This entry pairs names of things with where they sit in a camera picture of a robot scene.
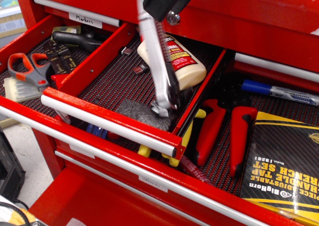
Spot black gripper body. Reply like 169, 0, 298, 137
143, 0, 191, 22

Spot small red open drawer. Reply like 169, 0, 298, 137
41, 23, 226, 158

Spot small dark connector rear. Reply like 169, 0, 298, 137
121, 47, 132, 56

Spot black yellow tap wrench box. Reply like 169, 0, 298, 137
240, 112, 319, 226

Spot crumpled grey tape piece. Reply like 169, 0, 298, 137
151, 101, 169, 117

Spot red metal tool chest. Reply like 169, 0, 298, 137
0, 0, 319, 226

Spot white Markers label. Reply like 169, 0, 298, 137
68, 12, 103, 29

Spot silver black box cutter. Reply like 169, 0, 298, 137
137, 0, 180, 113

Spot grey orange scissors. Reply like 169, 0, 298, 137
7, 53, 51, 92

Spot yellow handled tool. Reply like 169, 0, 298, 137
137, 108, 207, 168

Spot blue handled tool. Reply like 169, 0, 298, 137
86, 123, 107, 139

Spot red black crimping pliers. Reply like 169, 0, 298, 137
193, 72, 258, 178

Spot Titebond wood glue bottle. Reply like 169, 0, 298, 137
137, 34, 207, 91

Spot red handled tool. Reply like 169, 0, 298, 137
50, 74, 69, 88

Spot wide red open drawer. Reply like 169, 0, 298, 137
0, 13, 319, 226

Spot small dark red connector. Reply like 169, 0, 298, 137
132, 64, 149, 75

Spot black equipment case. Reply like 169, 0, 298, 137
0, 129, 25, 201

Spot dark red tube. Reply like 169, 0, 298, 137
179, 155, 213, 185

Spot black wire stripper tool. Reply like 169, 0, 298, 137
43, 41, 78, 75

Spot clear plastic blade case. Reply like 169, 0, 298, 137
3, 77, 42, 103

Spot black cable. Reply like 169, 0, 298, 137
0, 198, 33, 226

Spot blue cap BIC marker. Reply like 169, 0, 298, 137
241, 79, 319, 107

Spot silver drawer lock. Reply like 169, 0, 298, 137
166, 11, 180, 26

